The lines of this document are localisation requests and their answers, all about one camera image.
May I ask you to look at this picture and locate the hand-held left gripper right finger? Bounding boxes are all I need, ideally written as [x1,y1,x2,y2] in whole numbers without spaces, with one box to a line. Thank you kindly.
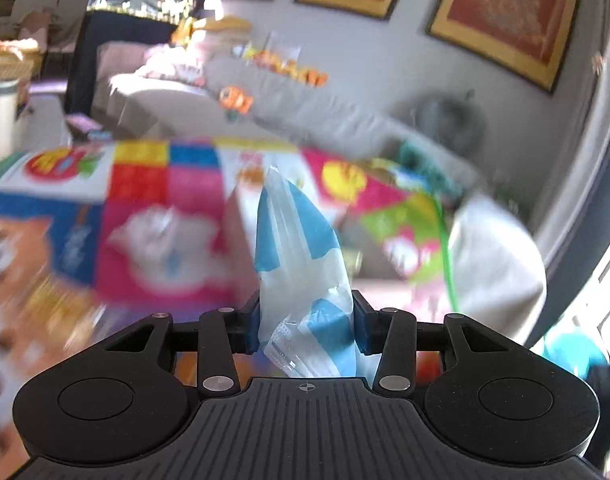
[352,290,507,395]

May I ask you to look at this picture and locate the white cylinder container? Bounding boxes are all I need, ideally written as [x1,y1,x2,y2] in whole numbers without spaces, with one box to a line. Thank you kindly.
[0,79,22,163]

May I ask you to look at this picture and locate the purple flat box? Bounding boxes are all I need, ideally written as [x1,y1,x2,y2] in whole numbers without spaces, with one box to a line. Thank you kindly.
[64,112,114,142]

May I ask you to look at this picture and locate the orange fish toy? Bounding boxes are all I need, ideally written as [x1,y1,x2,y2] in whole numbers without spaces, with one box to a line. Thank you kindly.
[218,85,256,114]

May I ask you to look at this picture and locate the beige sofa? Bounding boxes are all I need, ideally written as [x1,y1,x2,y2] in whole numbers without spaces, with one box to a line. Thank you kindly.
[92,40,548,356]

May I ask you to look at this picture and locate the blue green plastic cup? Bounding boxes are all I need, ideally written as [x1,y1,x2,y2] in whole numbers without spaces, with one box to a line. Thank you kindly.
[541,329,610,387]

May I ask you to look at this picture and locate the grey neck pillow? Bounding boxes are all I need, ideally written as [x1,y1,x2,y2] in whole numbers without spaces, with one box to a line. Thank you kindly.
[416,91,487,157]

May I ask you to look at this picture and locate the pink plush doll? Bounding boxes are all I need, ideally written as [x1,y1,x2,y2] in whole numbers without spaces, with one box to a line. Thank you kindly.
[142,41,208,87]

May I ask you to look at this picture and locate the colourful printed play mat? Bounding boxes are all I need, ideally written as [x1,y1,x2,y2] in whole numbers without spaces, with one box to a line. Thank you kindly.
[0,136,461,461]

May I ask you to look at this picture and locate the teal plush toy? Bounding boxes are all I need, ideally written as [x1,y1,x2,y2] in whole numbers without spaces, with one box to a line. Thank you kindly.
[396,141,463,197]

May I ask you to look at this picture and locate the orange plush toys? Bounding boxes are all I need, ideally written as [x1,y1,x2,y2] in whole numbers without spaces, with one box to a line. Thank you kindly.
[232,44,330,87]

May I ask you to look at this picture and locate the blue white plastic pack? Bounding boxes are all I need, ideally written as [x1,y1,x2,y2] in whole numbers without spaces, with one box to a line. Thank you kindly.
[254,164,359,379]

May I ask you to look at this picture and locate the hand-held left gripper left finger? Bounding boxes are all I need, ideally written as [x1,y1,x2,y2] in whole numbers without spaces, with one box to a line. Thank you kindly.
[104,293,262,397]

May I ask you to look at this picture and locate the pink cardboard box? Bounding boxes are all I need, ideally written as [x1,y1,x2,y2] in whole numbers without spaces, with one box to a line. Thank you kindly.
[224,180,458,322]

